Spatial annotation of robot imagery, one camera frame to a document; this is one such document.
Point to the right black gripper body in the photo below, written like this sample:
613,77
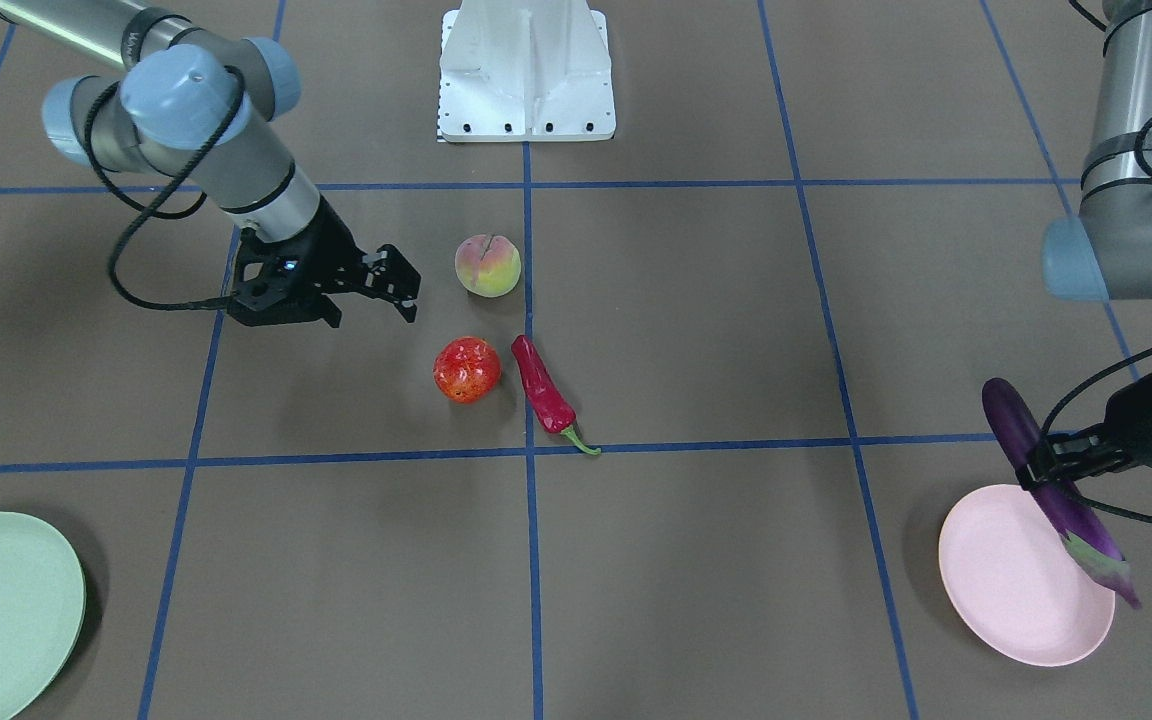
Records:
337,249

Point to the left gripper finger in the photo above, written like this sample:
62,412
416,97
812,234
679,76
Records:
1064,457

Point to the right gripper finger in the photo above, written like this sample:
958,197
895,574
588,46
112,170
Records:
387,275

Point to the purple eggplant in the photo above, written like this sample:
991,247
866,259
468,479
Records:
1081,533

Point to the red pomegranate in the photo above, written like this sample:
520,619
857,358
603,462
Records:
466,370

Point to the red chili pepper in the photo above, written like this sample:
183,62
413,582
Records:
549,406

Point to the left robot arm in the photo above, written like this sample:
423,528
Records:
1104,251

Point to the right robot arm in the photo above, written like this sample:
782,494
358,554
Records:
197,107

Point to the peach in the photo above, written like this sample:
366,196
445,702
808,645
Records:
488,265

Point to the pink plate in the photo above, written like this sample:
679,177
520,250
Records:
1010,580

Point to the green plate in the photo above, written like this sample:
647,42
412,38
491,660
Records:
42,608

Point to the white pedestal base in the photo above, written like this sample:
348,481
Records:
525,71

